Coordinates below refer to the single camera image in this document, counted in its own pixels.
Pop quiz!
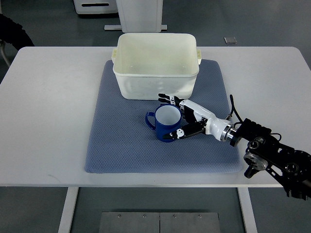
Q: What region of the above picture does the left white table leg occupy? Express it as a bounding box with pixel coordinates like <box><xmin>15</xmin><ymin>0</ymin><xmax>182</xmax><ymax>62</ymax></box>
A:
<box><xmin>58</xmin><ymin>187</ymin><xmax>79</xmax><ymax>233</ymax></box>

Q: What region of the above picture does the white cabinet with slot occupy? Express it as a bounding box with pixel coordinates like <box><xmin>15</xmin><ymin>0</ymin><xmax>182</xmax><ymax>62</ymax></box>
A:
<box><xmin>73</xmin><ymin>0</ymin><xmax>118</xmax><ymax>15</ymax></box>

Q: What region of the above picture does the white plastic box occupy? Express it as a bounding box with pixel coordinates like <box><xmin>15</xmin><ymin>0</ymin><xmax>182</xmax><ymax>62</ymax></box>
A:
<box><xmin>112</xmin><ymin>33</ymin><xmax>202</xmax><ymax>100</ymax></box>

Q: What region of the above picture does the white pedestal stand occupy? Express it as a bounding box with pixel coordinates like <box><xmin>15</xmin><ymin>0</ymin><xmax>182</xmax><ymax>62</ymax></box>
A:
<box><xmin>104</xmin><ymin>0</ymin><xmax>168</xmax><ymax>33</ymax></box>

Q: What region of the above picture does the right white table leg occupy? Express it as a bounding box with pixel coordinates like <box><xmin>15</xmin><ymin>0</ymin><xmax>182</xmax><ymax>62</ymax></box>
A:
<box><xmin>237</xmin><ymin>187</ymin><xmax>258</xmax><ymax>233</ymax></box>

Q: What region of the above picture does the grey floor plate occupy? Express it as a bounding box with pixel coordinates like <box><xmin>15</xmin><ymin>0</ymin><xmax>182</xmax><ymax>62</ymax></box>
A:
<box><xmin>224</xmin><ymin>37</ymin><xmax>238</xmax><ymax>45</ymax></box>

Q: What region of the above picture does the white table leg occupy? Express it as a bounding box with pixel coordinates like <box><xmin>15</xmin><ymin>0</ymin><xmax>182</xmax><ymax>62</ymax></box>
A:
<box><xmin>237</xmin><ymin>187</ymin><xmax>258</xmax><ymax>233</ymax></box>
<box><xmin>58</xmin><ymin>187</ymin><xmax>79</xmax><ymax>233</ymax></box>

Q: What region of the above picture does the blue enamel mug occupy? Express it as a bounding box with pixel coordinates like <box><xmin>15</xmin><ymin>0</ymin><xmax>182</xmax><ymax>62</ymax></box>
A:
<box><xmin>145</xmin><ymin>104</ymin><xmax>182</xmax><ymax>143</ymax></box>

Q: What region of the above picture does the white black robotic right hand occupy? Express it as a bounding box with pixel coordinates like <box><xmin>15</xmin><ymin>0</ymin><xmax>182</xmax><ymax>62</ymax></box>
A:
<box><xmin>158</xmin><ymin>93</ymin><xmax>232</xmax><ymax>141</ymax></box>

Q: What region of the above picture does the blue-grey textured mat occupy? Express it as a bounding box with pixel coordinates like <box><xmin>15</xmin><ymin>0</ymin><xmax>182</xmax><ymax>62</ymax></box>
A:
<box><xmin>85</xmin><ymin>61</ymin><xmax>242</xmax><ymax>173</ymax></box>

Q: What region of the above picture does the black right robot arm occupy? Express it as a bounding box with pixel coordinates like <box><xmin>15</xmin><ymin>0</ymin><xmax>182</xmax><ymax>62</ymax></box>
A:
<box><xmin>225</xmin><ymin>95</ymin><xmax>311</xmax><ymax>200</ymax></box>

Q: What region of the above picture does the black corrugated hose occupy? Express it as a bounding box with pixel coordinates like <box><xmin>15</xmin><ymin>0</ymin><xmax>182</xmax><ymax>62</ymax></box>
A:
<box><xmin>0</xmin><ymin>13</ymin><xmax>35</xmax><ymax>48</ymax></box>

